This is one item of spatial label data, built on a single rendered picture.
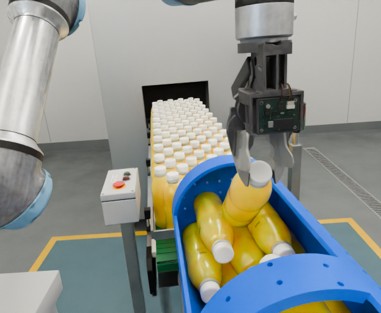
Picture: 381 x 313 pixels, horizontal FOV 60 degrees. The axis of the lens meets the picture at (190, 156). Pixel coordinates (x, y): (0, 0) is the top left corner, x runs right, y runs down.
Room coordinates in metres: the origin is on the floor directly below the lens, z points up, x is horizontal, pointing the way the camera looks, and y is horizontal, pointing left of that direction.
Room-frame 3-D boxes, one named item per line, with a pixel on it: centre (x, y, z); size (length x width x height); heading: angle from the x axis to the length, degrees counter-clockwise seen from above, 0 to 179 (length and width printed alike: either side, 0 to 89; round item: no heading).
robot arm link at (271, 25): (0.46, -0.11, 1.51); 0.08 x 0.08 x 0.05
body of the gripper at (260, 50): (0.45, -0.11, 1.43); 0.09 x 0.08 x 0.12; 5
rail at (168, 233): (0.85, -0.08, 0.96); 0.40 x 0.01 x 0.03; 95
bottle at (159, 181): (1.01, 0.10, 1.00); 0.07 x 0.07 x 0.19
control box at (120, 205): (0.95, 0.22, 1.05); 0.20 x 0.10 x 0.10; 5
